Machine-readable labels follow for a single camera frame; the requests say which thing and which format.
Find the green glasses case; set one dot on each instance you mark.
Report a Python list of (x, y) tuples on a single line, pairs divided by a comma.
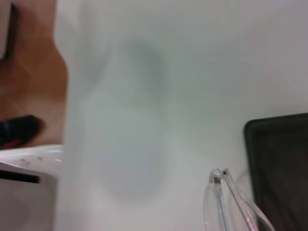
[(281, 163)]

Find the black shoe pink stripe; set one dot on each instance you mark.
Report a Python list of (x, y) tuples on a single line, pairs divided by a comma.
[(19, 131)]

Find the clear plastic glasses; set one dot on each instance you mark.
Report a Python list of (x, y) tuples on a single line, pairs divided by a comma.
[(216, 192)]

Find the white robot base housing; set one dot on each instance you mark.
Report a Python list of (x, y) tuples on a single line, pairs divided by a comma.
[(26, 197)]

